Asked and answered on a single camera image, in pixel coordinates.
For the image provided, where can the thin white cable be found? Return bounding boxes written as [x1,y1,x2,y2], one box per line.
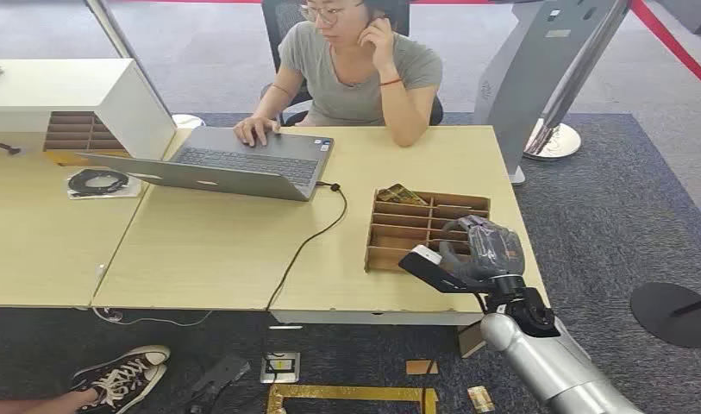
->
[92,306,215,329]

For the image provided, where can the gold and dark card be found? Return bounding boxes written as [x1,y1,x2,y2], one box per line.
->
[376,184,430,207]

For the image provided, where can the grey kiosk stand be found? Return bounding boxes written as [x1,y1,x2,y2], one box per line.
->
[472,0,621,185]

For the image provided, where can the chrome stanchion pole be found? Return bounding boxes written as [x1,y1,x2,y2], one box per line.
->
[523,0,635,157]

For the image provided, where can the person's left hand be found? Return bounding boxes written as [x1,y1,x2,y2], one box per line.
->
[357,16,396,72]

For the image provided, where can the chrome stanchion base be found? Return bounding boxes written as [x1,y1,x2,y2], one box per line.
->
[522,121,583,161]

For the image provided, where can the eyeglasses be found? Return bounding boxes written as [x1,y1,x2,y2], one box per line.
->
[298,2,365,26]

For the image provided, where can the flat brown cardboard piece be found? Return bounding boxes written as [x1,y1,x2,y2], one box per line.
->
[405,358,440,377]

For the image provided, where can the grey open laptop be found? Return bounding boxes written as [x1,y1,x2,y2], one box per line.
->
[78,125,335,203]

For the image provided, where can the person's right hand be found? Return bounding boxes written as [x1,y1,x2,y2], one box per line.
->
[234,115,281,148]

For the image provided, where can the gold floor tape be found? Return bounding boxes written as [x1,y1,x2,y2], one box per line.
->
[265,383,441,414]

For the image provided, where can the metal floor socket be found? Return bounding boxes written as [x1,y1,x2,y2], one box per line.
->
[260,351,302,385]

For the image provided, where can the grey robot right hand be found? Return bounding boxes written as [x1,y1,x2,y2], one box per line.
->
[437,215,527,284]

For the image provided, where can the slanted grey pole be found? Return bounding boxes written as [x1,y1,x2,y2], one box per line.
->
[84,0,178,124]

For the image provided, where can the small patterned card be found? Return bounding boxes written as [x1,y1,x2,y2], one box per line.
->
[466,386,497,414]

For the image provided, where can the coiled black cable in bag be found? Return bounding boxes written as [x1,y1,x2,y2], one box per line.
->
[65,167,143,200]

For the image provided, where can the black office chair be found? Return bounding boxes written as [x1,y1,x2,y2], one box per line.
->
[260,0,445,128]

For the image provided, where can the black laptop power cable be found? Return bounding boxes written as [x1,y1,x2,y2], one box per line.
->
[265,181,349,312]

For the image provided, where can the black round floor base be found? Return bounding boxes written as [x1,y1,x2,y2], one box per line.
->
[629,281,701,349]

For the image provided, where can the black and white sneaker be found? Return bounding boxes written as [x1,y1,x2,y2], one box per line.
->
[69,344,172,414]

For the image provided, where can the seated person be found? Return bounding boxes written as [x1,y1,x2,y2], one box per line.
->
[234,0,444,148]

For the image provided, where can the black flat floor object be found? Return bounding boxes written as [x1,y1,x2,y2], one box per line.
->
[186,354,252,414]

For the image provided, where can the red barrier belt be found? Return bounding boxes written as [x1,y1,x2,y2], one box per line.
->
[629,0,701,96]

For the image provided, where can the cardboard slotted organizer in shelf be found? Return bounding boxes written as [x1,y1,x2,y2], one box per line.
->
[41,111,126,154]

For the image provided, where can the white round pole base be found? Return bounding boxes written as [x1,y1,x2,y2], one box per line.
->
[171,113,207,131]

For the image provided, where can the white desk shelf unit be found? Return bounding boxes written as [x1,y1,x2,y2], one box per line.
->
[0,58,178,161]

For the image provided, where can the cardboard block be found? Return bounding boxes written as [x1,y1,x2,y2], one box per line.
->
[456,320,489,360]

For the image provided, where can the cardboard card organizer tray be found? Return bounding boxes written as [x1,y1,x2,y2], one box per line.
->
[363,188,492,274]

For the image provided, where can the person's leg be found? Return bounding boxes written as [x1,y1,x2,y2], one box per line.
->
[0,388,101,414]

